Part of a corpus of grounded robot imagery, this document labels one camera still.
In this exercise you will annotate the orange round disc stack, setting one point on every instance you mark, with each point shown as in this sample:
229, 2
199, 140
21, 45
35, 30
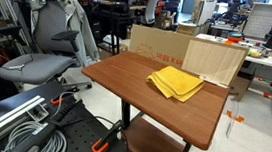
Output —
235, 37

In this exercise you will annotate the black metal table frame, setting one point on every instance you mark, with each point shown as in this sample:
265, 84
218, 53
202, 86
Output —
125, 115

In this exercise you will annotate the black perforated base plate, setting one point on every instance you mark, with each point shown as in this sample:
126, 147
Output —
80, 131

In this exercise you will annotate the grey office chair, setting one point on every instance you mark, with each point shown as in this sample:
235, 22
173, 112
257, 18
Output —
33, 67

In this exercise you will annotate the grey jacket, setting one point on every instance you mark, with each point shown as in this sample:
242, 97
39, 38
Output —
80, 23

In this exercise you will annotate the orange floor tape piece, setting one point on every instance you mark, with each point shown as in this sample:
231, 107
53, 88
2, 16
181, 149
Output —
229, 113
239, 118

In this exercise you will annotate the brown cardboard sheet red print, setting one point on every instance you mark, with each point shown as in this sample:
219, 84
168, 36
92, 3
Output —
159, 44

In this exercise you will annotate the light wooden board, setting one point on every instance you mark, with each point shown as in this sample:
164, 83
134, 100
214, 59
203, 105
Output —
211, 59

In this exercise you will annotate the cardboard box white panel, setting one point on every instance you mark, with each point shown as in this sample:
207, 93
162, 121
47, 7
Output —
204, 10

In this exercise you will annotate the black desk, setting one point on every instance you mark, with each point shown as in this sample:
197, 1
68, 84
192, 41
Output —
115, 17

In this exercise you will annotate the silver aluminium extrusion rail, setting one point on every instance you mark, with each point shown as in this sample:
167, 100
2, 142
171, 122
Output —
4, 118

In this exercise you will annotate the yellow towel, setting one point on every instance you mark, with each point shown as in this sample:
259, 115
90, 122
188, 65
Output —
175, 83

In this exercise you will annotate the white office chair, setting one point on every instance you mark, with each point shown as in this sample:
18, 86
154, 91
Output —
150, 10

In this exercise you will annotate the white workshop table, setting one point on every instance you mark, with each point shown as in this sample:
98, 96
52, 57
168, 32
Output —
268, 60

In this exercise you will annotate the brown wooden lower shelf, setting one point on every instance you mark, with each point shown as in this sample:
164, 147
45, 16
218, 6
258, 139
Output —
149, 144

